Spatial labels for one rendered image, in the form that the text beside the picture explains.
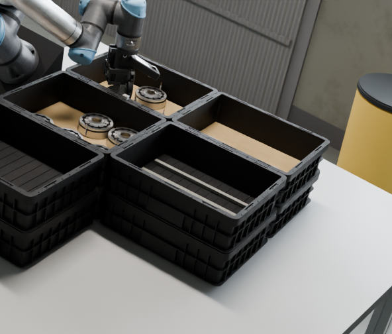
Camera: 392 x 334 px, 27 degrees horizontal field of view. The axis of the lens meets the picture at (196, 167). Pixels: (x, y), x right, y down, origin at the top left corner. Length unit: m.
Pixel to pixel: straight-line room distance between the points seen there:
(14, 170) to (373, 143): 1.95
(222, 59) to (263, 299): 2.74
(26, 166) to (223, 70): 2.63
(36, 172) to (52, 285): 0.34
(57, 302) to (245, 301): 0.48
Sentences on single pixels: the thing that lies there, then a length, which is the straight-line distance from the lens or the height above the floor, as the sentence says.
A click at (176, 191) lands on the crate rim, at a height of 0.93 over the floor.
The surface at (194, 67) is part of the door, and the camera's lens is 4.91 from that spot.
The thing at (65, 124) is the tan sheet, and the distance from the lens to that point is 2.52.
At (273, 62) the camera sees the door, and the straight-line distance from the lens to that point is 4.58.
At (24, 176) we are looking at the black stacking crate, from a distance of 2.26.
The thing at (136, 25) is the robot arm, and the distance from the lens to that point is 2.48.
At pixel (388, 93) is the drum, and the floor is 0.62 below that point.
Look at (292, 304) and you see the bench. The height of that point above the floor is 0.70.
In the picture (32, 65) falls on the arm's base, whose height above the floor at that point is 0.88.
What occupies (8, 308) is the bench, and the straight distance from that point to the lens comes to 2.03.
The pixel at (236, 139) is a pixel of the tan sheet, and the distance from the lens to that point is 2.61.
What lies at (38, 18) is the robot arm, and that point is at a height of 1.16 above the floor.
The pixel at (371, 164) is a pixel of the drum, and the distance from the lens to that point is 3.83.
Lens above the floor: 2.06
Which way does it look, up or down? 31 degrees down
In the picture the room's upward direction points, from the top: 13 degrees clockwise
